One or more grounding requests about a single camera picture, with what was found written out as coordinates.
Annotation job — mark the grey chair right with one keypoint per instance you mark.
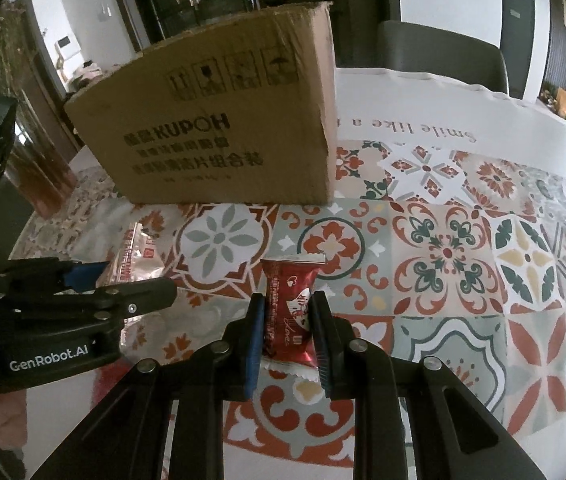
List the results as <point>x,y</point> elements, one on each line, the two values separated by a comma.
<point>416,48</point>

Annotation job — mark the red candy wrapper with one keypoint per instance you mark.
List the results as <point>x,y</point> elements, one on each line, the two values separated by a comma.
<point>290,284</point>

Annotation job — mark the silver red snack packet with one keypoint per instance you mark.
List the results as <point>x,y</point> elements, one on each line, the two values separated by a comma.
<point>136,260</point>

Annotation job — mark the patterned tile tablecloth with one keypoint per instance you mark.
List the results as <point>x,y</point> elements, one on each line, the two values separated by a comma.
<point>445,237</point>

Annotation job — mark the glass vase with dried flowers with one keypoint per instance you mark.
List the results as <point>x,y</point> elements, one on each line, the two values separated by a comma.
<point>35,165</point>

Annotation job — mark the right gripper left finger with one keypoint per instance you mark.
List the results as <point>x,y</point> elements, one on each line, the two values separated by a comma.
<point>165,421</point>

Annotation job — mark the brown cardboard box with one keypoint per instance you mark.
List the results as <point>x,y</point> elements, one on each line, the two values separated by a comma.
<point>239,111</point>

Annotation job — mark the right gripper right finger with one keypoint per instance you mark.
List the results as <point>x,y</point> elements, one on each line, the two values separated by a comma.
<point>453,435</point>

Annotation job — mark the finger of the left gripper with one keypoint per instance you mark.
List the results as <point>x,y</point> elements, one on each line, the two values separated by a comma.
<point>65,313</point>
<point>47,276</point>

